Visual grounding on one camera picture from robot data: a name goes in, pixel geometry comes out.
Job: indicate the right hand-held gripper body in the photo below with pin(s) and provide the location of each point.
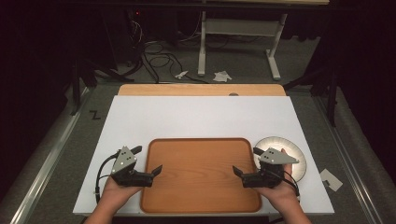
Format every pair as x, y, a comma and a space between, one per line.
274, 158

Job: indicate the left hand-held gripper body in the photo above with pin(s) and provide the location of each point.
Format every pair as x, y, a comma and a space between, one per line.
124, 160

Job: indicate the person's left hand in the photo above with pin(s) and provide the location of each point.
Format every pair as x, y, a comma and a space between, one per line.
118, 194

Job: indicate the person's right hand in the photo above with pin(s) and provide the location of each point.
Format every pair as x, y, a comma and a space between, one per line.
281, 194

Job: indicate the round white plate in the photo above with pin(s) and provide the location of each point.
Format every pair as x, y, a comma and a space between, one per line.
299, 170

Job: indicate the brown wooden tray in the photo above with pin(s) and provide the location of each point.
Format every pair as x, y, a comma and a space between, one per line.
199, 186

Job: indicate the flat white paper piece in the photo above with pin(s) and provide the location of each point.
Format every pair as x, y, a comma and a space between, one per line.
332, 182

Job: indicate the white table board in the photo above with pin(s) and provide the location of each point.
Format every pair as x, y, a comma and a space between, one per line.
199, 118

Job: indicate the wooden table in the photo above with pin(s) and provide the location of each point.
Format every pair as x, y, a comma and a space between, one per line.
186, 89

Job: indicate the black metal stand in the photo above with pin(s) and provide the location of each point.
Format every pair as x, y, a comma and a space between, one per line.
332, 99
75, 90

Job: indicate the crumpled white paper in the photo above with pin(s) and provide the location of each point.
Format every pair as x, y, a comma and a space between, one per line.
222, 76

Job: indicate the small white paper scrap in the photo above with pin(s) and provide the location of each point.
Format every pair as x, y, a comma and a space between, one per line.
181, 74

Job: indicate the aluminium floor rail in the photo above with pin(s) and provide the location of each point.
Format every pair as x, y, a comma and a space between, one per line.
46, 165
348, 161

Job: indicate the white metal desk frame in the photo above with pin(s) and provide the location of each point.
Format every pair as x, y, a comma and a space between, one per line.
201, 46

